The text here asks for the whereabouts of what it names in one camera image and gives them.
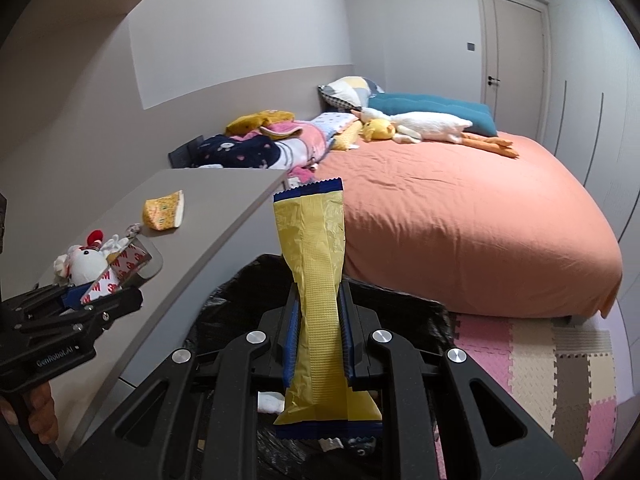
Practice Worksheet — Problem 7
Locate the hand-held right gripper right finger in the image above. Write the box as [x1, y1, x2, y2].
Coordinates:
[339, 280, 583, 480]

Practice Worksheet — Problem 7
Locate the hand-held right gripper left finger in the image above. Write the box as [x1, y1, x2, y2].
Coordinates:
[57, 284, 302, 480]

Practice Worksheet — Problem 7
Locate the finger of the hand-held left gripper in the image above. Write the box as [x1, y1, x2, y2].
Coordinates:
[0, 282, 93, 331]
[15, 287, 144, 345]

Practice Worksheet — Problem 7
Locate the white red plush chicken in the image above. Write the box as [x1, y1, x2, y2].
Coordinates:
[54, 234, 130, 288]

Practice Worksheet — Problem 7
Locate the yellow snack packet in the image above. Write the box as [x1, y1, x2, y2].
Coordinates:
[272, 176, 385, 440]

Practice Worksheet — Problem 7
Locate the double-sided tape roll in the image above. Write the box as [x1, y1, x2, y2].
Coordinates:
[80, 240, 164, 307]

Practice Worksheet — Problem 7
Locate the black bag-lined trash bin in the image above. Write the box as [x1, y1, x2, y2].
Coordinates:
[182, 253, 456, 480]

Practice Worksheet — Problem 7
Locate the person's left hand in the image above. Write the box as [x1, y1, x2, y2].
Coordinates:
[0, 382, 60, 447]

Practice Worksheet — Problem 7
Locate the grey desk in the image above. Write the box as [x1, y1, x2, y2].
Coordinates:
[35, 167, 292, 461]

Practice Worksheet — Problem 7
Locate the pink printed cloth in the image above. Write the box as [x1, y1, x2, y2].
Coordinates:
[287, 162, 321, 187]

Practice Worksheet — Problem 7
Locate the bed with orange sheet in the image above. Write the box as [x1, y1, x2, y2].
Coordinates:
[312, 130, 624, 319]

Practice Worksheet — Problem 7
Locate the navy patterned garment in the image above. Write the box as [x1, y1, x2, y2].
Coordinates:
[192, 134, 282, 170]

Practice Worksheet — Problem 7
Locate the pink striped blanket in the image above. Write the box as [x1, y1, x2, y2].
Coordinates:
[259, 120, 341, 169]

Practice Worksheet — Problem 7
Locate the yellow long plush pillow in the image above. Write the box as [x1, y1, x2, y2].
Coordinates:
[330, 122, 364, 152]

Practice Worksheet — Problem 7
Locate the pastel foam floor mat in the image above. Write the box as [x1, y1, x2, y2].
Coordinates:
[434, 300, 627, 480]

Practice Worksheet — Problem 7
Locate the yellow duck plush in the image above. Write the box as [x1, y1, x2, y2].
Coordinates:
[361, 119, 399, 144]

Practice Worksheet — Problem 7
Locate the white dotted blanket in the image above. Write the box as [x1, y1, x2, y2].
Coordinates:
[310, 111, 354, 134]

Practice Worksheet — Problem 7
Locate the mustard yellow cloth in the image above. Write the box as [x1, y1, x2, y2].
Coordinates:
[225, 109, 296, 136]

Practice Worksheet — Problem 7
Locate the white goose plush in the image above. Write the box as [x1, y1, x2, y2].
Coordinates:
[350, 108, 520, 159]

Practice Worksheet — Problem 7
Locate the patchwork patterned pillow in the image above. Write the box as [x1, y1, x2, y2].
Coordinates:
[318, 76, 386, 111]

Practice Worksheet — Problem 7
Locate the teal pillow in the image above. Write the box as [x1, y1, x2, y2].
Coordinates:
[367, 92, 497, 137]

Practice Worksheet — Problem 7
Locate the grey door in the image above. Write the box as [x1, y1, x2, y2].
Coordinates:
[477, 0, 549, 139]

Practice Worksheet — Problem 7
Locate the grey wardrobe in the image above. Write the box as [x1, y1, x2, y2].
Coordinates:
[542, 0, 640, 246]

